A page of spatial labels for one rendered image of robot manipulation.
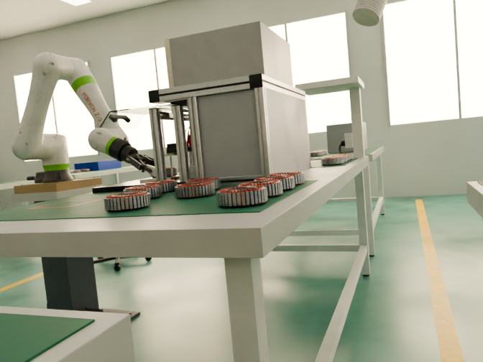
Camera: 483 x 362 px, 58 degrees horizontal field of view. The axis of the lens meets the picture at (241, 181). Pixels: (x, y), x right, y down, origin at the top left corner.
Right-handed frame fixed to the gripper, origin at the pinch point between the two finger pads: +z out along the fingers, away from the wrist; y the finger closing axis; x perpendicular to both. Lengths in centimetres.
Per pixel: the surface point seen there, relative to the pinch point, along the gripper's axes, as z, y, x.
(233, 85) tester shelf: 25, -22, -46
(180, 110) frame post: 8.3, -20.3, -30.2
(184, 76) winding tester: 0.2, -10.8, -41.4
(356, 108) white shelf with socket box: 51, 109, -56
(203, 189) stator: 41, -55, -19
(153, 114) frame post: -1.9, -19.7, -24.6
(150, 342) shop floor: 21, 6, 80
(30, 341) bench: 65, -139, -29
